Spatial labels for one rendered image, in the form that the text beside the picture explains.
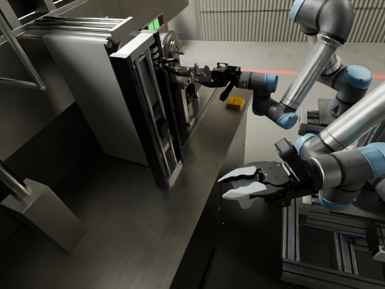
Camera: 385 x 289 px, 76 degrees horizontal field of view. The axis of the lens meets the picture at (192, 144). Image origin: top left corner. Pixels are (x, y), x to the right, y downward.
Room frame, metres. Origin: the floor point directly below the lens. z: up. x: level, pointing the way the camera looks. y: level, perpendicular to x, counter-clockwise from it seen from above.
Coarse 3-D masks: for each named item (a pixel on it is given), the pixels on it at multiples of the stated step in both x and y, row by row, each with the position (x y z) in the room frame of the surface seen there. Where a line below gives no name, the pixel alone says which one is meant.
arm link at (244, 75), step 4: (240, 72) 0.92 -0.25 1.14; (244, 72) 0.91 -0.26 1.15; (248, 72) 0.90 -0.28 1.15; (240, 76) 0.89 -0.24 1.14; (244, 76) 0.89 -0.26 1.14; (248, 76) 0.88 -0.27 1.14; (240, 80) 0.88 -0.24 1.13; (244, 80) 0.88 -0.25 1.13; (248, 80) 0.87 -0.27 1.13; (240, 84) 0.88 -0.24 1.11; (244, 84) 0.87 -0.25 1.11; (244, 88) 0.88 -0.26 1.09
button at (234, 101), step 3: (231, 96) 1.06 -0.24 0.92; (231, 99) 1.04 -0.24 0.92; (234, 99) 1.03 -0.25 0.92; (237, 99) 1.03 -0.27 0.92; (240, 99) 1.03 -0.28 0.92; (243, 99) 1.03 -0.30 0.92; (228, 102) 1.02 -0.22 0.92; (231, 102) 1.01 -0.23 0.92; (234, 102) 1.01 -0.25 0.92; (237, 102) 1.01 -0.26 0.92; (240, 102) 1.00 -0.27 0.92; (228, 105) 1.01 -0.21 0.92; (231, 105) 1.00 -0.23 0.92; (234, 105) 0.99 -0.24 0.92; (237, 105) 0.98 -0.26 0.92; (240, 105) 0.98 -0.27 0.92; (237, 108) 0.98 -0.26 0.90; (240, 108) 0.98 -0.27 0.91
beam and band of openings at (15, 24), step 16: (0, 0) 0.86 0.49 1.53; (16, 0) 0.97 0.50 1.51; (32, 0) 1.01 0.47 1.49; (48, 0) 0.99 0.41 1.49; (64, 0) 1.12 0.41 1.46; (80, 0) 1.11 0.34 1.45; (16, 16) 0.87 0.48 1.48; (32, 16) 0.96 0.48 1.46; (0, 32) 0.84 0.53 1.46; (16, 32) 0.85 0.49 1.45
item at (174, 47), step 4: (172, 40) 1.00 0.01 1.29; (172, 44) 0.97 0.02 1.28; (176, 44) 1.00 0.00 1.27; (168, 48) 0.97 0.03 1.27; (172, 48) 0.96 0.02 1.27; (176, 48) 0.99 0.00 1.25; (168, 52) 0.96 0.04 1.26; (172, 52) 0.96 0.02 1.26; (176, 52) 0.99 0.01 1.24; (172, 56) 0.96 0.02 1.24; (176, 56) 0.98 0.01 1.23
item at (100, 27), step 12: (36, 24) 0.91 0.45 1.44; (48, 24) 0.88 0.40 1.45; (60, 24) 0.85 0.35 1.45; (72, 24) 0.83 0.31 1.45; (84, 24) 0.80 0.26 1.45; (96, 24) 0.78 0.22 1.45; (108, 24) 0.76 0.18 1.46; (120, 24) 0.74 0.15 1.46; (132, 24) 0.78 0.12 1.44; (96, 36) 0.73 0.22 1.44; (108, 36) 0.72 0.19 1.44; (120, 36) 0.72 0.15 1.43
